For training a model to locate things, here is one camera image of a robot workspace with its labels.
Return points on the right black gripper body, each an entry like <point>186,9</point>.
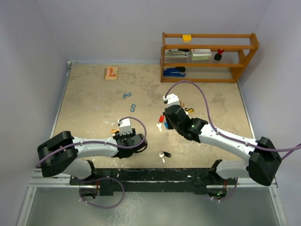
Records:
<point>171,126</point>

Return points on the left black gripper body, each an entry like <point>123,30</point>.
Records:
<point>125,137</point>

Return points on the red tag key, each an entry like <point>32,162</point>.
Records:
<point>160,121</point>

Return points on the black tag key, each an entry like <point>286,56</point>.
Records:
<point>163,155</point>

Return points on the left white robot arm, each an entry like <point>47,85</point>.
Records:
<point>65,153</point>

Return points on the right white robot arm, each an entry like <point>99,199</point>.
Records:
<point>257,161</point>

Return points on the blue S carabiner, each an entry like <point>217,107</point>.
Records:
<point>132,109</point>

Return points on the teal S carabiner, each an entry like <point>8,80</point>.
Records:
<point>127,95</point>

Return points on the blue stapler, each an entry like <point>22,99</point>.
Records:
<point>175,71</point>

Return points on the wooden shelf rack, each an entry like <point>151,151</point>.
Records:
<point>231,52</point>

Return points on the white stapler on shelf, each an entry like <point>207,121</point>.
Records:
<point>176,53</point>

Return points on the white cardboard box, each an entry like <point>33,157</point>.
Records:
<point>200,54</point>

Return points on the small spiral notebook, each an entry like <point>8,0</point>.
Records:
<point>110,73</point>

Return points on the red black stamp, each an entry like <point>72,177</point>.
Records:
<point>218,55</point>

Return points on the yellow block on shelf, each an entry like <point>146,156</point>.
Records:
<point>186,38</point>

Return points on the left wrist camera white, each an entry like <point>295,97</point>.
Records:
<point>125,127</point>

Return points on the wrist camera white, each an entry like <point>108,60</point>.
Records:
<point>125,127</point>
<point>171,100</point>

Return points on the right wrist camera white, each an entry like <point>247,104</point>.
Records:
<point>171,100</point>

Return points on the black base frame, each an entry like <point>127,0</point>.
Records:
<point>176,180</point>

